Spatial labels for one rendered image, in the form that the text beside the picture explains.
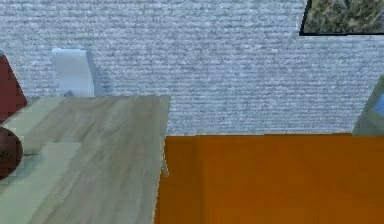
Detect pale wooden table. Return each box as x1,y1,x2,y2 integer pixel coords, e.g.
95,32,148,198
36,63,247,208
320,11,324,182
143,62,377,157
0,95,172,224

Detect pale grey-green furniture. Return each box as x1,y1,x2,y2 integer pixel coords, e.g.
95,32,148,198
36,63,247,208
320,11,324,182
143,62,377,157
351,75,384,137

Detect black framed picture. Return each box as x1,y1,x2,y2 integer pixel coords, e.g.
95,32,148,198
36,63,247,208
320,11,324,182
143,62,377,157
298,0,384,37

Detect dark red object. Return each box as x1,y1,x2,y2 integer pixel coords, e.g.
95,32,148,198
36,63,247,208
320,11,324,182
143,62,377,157
0,53,28,124

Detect dark brown ball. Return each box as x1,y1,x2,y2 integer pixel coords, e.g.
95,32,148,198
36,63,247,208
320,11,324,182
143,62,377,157
0,126,24,181

